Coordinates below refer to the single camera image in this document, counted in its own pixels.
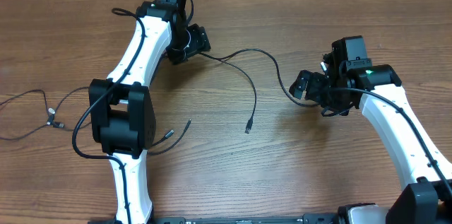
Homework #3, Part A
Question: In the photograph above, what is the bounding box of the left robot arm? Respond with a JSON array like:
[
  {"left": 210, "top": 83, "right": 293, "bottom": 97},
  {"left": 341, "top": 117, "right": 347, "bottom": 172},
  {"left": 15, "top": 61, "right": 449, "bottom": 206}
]
[{"left": 88, "top": 0, "right": 210, "bottom": 223}]

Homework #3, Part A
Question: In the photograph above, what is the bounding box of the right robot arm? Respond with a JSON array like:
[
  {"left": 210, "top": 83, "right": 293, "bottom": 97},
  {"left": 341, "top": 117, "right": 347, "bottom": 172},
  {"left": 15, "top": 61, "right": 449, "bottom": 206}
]
[{"left": 289, "top": 35, "right": 451, "bottom": 223}]

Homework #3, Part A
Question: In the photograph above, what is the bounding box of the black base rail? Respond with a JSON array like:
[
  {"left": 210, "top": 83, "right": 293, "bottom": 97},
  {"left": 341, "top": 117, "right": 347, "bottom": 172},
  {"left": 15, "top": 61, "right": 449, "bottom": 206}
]
[{"left": 88, "top": 212, "right": 402, "bottom": 224}]

